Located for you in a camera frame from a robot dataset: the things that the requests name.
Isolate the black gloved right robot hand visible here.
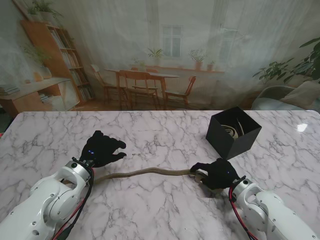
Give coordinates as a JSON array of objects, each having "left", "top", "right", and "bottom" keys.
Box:
[{"left": 189, "top": 158, "right": 246, "bottom": 190}]

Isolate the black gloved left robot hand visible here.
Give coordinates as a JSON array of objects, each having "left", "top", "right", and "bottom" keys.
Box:
[{"left": 79, "top": 130, "right": 127, "bottom": 168}]

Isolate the black storage box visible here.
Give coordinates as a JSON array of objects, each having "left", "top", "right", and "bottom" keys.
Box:
[{"left": 205, "top": 106, "right": 263, "bottom": 161}]

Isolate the beige woven belt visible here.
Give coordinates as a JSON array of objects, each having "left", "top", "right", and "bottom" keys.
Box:
[
  {"left": 93, "top": 167, "right": 225, "bottom": 197},
  {"left": 219, "top": 123, "right": 242, "bottom": 139}
]

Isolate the printed room scene backdrop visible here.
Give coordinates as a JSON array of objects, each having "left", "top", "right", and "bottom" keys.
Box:
[{"left": 0, "top": 0, "right": 320, "bottom": 112}]

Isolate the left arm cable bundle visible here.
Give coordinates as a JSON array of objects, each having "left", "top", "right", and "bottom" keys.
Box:
[{"left": 52, "top": 168, "right": 95, "bottom": 240}]

